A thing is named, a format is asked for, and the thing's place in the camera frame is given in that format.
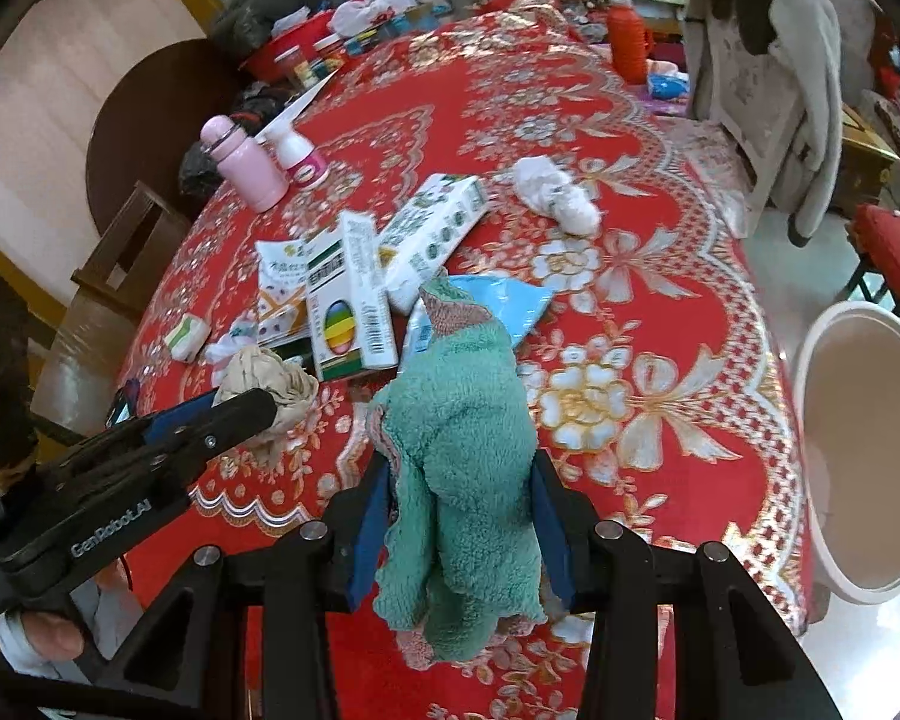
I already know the green white tissue pack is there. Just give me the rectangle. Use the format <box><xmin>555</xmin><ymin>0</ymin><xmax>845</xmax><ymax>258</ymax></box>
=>
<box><xmin>164</xmin><ymin>314</ymin><xmax>211</xmax><ymax>364</ymax></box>

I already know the beige paper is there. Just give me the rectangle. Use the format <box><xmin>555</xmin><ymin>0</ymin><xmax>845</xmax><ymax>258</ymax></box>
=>
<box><xmin>214</xmin><ymin>344</ymin><xmax>318</xmax><ymax>470</ymax></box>

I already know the green fuzzy cloth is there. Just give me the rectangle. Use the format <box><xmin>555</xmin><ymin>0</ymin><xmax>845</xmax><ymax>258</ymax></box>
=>
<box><xmin>367</xmin><ymin>275</ymin><xmax>544</xmax><ymax>671</ymax></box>

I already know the white orange snack bag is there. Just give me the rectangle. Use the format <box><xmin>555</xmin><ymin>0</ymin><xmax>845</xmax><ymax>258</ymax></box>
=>
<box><xmin>255</xmin><ymin>239</ymin><xmax>308</xmax><ymax>346</ymax></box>

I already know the beige round trash bin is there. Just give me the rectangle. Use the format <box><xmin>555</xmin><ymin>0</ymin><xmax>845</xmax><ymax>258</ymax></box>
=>
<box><xmin>792</xmin><ymin>301</ymin><xmax>900</xmax><ymax>605</ymax></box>

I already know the operator left hand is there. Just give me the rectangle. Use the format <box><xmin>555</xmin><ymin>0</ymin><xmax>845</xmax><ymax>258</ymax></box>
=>
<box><xmin>0</xmin><ymin>561</ymin><xmax>142</xmax><ymax>679</ymax></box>

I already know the black smartphone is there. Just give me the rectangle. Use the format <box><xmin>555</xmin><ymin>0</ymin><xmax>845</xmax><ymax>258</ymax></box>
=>
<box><xmin>105</xmin><ymin>379</ymin><xmax>141</xmax><ymax>429</ymax></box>

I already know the brown wooden chair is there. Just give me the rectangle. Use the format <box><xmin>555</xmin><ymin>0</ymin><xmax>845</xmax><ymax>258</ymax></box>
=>
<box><xmin>32</xmin><ymin>182</ymin><xmax>190</xmax><ymax>437</ymax></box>

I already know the green rainbow medicine box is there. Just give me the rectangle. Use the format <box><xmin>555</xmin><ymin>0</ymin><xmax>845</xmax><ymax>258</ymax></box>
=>
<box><xmin>307</xmin><ymin>210</ymin><xmax>398</xmax><ymax>382</ymax></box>

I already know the blue plastic wrapper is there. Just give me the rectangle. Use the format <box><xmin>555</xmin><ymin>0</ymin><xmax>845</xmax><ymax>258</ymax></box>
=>
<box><xmin>398</xmin><ymin>275</ymin><xmax>554</xmax><ymax>369</ymax></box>

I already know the pink thermos bottle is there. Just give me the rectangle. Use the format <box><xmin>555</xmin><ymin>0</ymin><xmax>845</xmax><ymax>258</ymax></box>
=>
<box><xmin>199</xmin><ymin>115</ymin><xmax>289</xmax><ymax>213</ymax></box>

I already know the red floral tablecloth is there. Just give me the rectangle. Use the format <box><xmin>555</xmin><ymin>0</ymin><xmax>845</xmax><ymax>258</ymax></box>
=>
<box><xmin>115</xmin><ymin>0</ymin><xmax>817</xmax><ymax>720</ymax></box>

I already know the white supplement bottle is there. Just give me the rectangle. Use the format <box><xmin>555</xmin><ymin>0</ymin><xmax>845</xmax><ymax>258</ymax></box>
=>
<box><xmin>263</xmin><ymin>124</ymin><xmax>329</xmax><ymax>190</ymax></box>

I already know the white green long box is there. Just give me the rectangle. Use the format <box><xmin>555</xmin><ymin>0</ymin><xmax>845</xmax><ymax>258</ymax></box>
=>
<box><xmin>377</xmin><ymin>174</ymin><xmax>489</xmax><ymax>316</ymax></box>

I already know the red plastic basin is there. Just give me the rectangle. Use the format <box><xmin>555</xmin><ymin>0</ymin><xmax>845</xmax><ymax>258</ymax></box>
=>
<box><xmin>240</xmin><ymin>10</ymin><xmax>333</xmax><ymax>83</ymax></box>

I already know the red cushioned wooden stool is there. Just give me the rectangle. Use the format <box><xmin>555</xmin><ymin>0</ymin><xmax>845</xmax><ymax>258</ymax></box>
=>
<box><xmin>845</xmin><ymin>203</ymin><xmax>900</xmax><ymax>318</ymax></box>

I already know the red thermos jug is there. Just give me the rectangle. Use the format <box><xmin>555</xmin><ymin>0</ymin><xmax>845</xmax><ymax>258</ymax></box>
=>
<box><xmin>606</xmin><ymin>0</ymin><xmax>652</xmax><ymax>85</ymax></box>

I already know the grey fleece jacket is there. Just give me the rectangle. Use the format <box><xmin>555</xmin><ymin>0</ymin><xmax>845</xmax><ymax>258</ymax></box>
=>
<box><xmin>683</xmin><ymin>0</ymin><xmax>842</xmax><ymax>247</ymax></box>

